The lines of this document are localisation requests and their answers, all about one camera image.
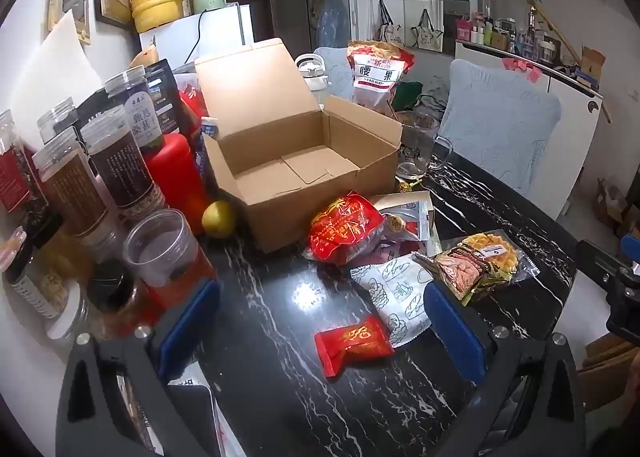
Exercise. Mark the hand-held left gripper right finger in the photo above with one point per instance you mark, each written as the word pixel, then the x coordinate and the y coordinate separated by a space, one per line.
pixel 455 332

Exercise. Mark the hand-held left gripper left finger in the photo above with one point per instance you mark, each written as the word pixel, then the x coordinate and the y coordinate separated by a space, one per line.
pixel 190 329

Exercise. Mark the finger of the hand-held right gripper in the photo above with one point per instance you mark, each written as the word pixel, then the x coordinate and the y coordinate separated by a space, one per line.
pixel 632 249
pixel 597 262

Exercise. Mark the brown peanut snack packet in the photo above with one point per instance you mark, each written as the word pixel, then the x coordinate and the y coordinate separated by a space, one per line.
pixel 460 267

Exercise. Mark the white bread-print packet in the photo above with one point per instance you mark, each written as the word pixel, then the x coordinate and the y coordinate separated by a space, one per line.
pixel 395 292

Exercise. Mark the small red snack packet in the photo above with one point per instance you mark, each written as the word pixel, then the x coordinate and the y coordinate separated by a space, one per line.
pixel 352 344

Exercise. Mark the silver snack packet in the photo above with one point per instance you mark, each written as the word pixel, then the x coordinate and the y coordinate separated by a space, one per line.
pixel 410 214

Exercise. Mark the large red snack packet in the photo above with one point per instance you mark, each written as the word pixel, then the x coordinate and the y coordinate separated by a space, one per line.
pixel 340 227

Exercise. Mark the brown cardboard box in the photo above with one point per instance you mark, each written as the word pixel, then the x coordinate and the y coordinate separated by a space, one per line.
pixel 280 102

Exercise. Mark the floor cardboard box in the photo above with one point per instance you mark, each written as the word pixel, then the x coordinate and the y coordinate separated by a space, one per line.
pixel 617 207

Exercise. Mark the open empty plastic jar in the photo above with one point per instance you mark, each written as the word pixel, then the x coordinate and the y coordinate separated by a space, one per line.
pixel 160 247

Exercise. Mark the yellow-green fruit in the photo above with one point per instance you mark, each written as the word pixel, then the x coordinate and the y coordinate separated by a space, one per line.
pixel 219 219

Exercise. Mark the white cabinet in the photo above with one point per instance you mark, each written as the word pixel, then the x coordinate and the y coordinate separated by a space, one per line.
pixel 565 127

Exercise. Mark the red canister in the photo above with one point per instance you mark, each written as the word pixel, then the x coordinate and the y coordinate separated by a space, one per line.
pixel 175 177

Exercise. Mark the yellow-green lollipop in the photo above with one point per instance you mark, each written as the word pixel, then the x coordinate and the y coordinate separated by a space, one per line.
pixel 407 184

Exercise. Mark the nut jar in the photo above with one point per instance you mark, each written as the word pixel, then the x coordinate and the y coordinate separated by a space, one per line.
pixel 40 282

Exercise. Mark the pale blue chair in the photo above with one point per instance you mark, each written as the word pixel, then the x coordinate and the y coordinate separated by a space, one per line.
pixel 335 69
pixel 500 122

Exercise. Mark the brown-label grain jar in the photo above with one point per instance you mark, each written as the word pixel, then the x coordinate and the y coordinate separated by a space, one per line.
pixel 75 187

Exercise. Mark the small cardboard box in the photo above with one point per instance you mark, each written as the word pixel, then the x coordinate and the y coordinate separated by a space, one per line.
pixel 592 67

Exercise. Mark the glass mug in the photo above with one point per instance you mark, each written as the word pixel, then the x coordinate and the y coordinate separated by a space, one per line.
pixel 417 147

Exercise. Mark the small blue-white bottle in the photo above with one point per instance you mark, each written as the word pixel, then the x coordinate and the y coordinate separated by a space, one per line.
pixel 207 137

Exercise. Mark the pink paper tags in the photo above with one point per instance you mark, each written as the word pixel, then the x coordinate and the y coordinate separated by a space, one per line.
pixel 520 68

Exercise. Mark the red plastic bag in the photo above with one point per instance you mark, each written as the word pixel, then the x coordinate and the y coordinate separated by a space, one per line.
pixel 192 107

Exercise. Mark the dark berry jar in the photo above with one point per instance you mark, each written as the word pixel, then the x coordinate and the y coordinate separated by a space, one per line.
pixel 137 112

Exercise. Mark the black stand-up pouch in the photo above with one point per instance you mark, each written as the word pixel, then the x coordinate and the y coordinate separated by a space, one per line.
pixel 167 97

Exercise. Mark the red-label jar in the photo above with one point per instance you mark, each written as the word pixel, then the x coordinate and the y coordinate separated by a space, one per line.
pixel 15 167

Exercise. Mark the green bag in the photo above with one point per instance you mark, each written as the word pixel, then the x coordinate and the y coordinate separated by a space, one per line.
pixel 411 92

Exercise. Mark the row of cosmetic bottles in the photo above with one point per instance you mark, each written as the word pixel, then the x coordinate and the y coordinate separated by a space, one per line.
pixel 505 32

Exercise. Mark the clear plastic jar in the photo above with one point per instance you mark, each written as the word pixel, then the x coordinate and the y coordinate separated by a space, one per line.
pixel 57 119

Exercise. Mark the bamboo stick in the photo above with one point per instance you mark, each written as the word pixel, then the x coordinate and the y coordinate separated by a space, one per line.
pixel 550 12

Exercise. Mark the red and clear nut bag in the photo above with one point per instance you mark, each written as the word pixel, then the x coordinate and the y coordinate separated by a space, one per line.
pixel 377 77

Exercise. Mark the wooden cutting board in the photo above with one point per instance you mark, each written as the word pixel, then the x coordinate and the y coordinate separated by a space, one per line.
pixel 145 56

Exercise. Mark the white insulated jug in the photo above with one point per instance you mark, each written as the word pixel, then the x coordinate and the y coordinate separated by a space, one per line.
pixel 310 77

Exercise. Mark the canvas tote bag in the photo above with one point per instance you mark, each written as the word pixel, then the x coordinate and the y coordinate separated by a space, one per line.
pixel 427 32
pixel 387 24

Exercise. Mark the white foam board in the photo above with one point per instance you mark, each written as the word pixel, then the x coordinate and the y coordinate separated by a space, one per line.
pixel 60 72

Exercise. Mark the white fridge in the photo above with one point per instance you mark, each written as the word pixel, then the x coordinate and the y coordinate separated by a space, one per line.
pixel 220 32

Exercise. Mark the dark brown door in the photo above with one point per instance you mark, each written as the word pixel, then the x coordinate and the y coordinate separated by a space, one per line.
pixel 260 12

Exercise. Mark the yellow pot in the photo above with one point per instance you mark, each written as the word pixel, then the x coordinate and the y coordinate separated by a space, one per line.
pixel 155 4

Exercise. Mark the blue wrapped bundle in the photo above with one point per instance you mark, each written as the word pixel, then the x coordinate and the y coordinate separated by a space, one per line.
pixel 332 12

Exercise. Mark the wall intercom panel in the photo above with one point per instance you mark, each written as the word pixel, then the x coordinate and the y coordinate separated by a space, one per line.
pixel 70 7

